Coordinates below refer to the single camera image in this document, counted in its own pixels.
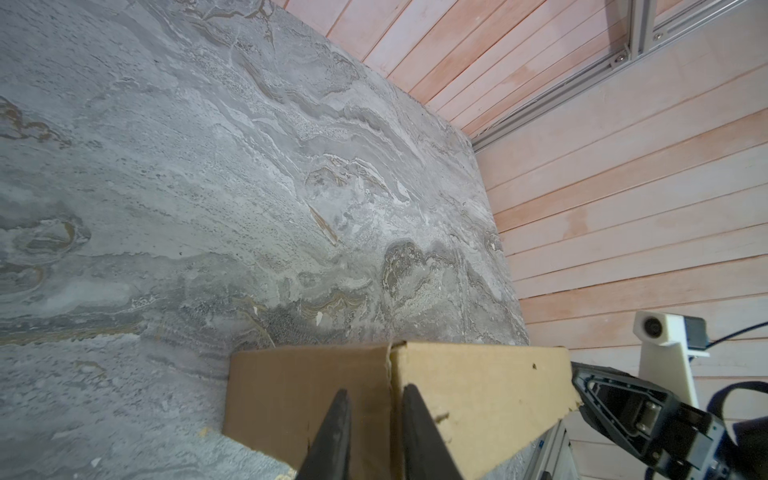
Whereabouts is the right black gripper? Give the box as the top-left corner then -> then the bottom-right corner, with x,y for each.
571,362 -> 767,479

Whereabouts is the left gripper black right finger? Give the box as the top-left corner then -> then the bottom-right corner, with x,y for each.
401,384 -> 462,480

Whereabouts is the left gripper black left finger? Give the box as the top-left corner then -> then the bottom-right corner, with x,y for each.
296,389 -> 352,480

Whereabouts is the brown cardboard box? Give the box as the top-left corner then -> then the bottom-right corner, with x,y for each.
223,342 -> 581,479

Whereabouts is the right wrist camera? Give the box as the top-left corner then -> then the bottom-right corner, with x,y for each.
633,311 -> 709,408

